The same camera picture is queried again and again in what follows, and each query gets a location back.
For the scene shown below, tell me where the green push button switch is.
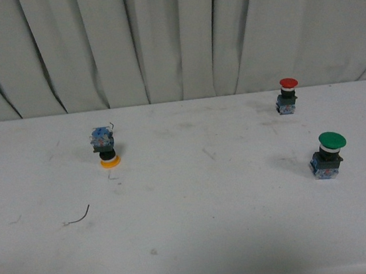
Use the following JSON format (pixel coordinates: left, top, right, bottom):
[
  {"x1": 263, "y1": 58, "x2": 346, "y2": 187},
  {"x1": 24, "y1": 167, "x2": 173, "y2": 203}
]
[{"x1": 310, "y1": 131, "x2": 347, "y2": 180}]

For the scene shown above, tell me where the yellow push button switch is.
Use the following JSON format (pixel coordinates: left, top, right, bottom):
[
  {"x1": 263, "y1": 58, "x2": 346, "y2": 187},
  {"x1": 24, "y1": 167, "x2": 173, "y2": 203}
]
[{"x1": 90, "y1": 122, "x2": 121, "y2": 169}]

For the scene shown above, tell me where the thin black wire scrap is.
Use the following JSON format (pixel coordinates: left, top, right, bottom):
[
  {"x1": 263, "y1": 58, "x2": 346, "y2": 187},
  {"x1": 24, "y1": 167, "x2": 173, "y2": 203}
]
[{"x1": 63, "y1": 204, "x2": 90, "y2": 226}]

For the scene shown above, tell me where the red push button switch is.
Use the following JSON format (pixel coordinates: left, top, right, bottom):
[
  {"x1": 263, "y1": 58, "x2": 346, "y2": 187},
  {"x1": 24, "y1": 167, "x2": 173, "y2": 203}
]
[{"x1": 276, "y1": 78, "x2": 298, "y2": 115}]

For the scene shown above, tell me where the white pleated curtain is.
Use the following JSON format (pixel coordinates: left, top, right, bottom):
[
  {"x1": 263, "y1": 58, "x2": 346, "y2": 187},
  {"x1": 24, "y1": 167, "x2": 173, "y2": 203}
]
[{"x1": 0, "y1": 0, "x2": 366, "y2": 121}]

